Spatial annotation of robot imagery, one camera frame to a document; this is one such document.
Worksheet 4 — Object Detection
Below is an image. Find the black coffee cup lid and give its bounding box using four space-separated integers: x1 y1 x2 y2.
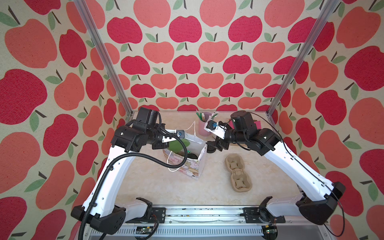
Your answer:
187 153 199 160

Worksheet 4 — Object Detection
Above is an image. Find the white patterned gift bag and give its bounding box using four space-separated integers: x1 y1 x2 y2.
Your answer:
163 123 207 180

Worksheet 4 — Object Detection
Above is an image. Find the green napkin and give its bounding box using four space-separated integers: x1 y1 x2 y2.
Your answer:
168 139 190 154

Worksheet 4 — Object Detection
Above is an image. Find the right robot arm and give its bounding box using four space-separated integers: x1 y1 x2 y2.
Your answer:
205 111 346 225

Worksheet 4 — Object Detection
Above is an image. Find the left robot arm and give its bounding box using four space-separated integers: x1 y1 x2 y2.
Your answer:
71 108 188 240

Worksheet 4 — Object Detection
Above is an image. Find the pink napkin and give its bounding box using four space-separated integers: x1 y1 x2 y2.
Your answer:
254 121 262 129

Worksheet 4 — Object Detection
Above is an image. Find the stack of black lids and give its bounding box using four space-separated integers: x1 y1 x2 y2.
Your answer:
206 141 217 154

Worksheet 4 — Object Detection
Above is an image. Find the pink cup holder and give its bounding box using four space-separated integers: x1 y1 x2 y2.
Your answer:
198 120 212 137

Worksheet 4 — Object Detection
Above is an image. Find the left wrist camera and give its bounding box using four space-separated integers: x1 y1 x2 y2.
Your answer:
162 130 185 143

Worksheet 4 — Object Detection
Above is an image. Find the left aluminium frame post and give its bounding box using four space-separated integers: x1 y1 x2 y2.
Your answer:
74 1 134 120

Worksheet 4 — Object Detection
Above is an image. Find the aluminium frame post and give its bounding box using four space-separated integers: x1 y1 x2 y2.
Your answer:
267 0 341 117
74 1 134 120

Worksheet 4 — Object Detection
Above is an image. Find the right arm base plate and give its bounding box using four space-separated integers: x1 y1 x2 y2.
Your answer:
240 207 286 224

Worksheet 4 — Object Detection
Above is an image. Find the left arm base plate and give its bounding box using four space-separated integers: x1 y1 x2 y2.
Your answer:
126 208 167 224

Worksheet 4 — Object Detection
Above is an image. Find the aluminium front rail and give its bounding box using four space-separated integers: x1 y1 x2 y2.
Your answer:
82 205 334 240

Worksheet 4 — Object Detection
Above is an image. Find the right aluminium frame post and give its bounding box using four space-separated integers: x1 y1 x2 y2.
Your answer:
267 0 341 117

